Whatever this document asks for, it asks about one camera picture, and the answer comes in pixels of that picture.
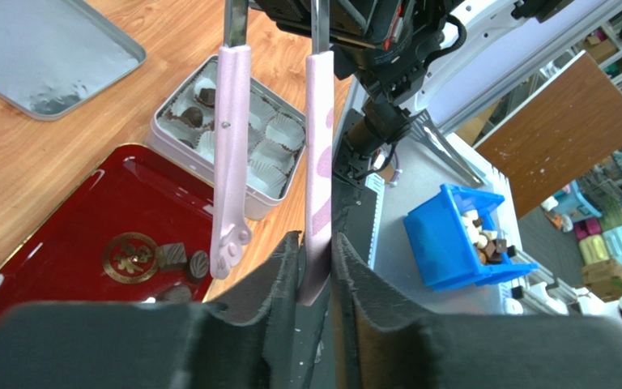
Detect silver tin lid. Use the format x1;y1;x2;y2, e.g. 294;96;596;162
0;1;147;121

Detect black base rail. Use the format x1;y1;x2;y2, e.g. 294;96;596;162
288;177;377;388

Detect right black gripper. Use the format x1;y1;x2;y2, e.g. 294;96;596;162
253;0;467;105

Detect blue plastic bin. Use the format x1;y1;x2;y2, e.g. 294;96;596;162
403;184;539;291

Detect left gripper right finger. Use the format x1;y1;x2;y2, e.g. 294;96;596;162
331;233;622;388

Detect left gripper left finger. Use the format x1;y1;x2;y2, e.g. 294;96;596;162
0;231;300;388

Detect pink handled metal tongs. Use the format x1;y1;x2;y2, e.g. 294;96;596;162
210;1;334;306

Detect red lacquer tray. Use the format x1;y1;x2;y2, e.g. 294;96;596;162
0;143;213;316

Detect silver tin with paper cups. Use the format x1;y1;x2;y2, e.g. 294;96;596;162
146;55;305;220

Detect dark chocolate piece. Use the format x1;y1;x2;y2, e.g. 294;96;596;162
178;106;203;128
179;139;194;149
157;284;192;303
186;250;210;284
195;88;216;108
155;242;188;271

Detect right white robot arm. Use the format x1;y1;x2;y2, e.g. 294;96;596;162
254;1;611;191

